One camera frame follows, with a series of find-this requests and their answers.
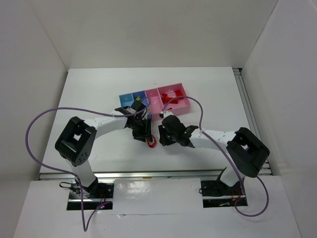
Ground red flower printed lego piece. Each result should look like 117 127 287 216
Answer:
147 135 157 148

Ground red stepped lego brick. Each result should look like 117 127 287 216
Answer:
164 97 178 104

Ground small red lego brick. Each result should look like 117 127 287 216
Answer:
161 94 169 103

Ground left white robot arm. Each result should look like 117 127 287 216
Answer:
55 98 156 197

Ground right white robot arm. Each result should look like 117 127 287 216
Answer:
158 114 270 197

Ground dark blue plastic bin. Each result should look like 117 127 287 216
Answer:
132 91 152 119

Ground small pink plastic bin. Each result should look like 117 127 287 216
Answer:
145 88 163 121

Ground light blue plastic bin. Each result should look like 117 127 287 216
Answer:
119 93 134 107

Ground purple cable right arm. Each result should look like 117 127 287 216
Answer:
159 96 270 217

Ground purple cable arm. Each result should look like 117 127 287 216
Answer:
25 96 151 232
159 96 270 217

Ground aluminium rail front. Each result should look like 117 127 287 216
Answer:
39 169 272 181

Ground aluminium rail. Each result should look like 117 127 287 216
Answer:
232 68 272 169
39 169 272 181

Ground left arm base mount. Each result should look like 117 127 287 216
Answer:
59 181 114 211

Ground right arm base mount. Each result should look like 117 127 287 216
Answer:
198 169 248 208

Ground aluminium rail right side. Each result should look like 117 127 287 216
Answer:
232 68 272 169

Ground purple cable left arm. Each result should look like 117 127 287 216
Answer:
25 96 151 232

